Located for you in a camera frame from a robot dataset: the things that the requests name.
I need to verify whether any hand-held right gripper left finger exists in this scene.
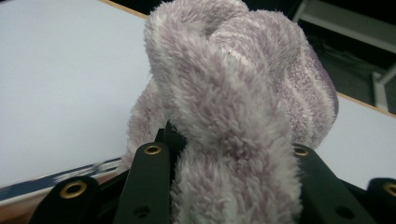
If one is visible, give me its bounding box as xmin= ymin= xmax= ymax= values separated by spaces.
xmin=113 ymin=120 xmax=188 ymax=224

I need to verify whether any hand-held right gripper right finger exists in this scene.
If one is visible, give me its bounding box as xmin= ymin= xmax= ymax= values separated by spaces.
xmin=293 ymin=143 xmax=378 ymax=224

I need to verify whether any striped fluffy cloth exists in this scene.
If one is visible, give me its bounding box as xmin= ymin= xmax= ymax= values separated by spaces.
xmin=120 ymin=0 xmax=340 ymax=224

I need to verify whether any white metal stand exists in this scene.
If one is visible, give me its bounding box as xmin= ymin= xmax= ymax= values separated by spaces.
xmin=292 ymin=0 xmax=396 ymax=113

